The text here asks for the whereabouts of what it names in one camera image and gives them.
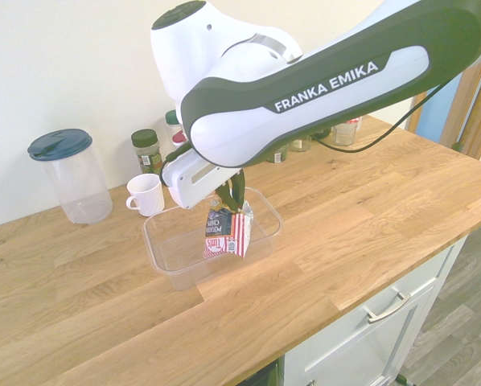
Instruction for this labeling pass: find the dark green lidded jar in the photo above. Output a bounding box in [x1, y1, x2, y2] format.
[265, 145, 289, 164]

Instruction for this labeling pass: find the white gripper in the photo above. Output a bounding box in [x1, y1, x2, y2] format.
[159, 150, 247, 212]

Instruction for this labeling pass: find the clear plastic rectangular container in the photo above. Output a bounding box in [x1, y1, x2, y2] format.
[142, 186, 284, 292]

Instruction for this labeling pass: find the wooden door frame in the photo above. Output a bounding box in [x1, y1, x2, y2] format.
[404, 55, 481, 170]

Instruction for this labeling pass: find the white drawer with handle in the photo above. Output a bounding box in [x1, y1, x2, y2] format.
[283, 236, 471, 386]

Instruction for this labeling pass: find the spice jar with dark lid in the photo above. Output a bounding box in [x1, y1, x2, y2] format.
[129, 129, 163, 176]

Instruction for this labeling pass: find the clear pitcher with blue lid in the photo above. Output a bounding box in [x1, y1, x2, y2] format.
[27, 128, 114, 225]

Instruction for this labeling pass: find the white ceramic mug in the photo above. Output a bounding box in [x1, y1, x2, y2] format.
[125, 173, 167, 218]

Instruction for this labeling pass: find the clear bottle with green lid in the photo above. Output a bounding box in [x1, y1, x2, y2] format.
[164, 109, 187, 152]

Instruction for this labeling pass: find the metal drawer handle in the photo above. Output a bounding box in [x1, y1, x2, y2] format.
[364, 291, 412, 324]

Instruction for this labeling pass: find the red striped chip bag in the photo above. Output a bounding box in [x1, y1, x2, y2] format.
[203, 192, 255, 261]

